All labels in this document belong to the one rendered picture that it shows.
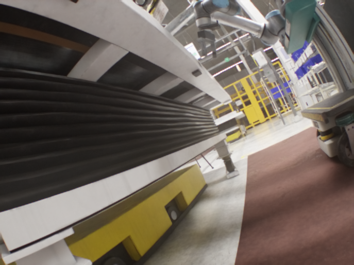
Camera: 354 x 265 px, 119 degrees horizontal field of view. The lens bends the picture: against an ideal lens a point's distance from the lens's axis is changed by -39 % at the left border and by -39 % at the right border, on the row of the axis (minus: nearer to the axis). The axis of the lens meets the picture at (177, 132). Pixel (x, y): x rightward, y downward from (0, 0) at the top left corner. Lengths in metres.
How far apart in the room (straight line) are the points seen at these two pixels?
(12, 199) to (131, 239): 0.51
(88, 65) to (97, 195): 0.41
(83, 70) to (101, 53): 0.09
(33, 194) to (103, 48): 0.43
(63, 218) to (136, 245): 0.52
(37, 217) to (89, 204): 0.10
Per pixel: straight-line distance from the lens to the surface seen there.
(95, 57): 0.57
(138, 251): 0.78
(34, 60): 0.69
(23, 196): 0.41
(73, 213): 0.29
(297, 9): 0.90
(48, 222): 0.28
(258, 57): 3.68
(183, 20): 1.31
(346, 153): 0.93
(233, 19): 1.51
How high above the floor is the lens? 0.42
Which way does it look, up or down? 6 degrees up
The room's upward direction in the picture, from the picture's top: 23 degrees counter-clockwise
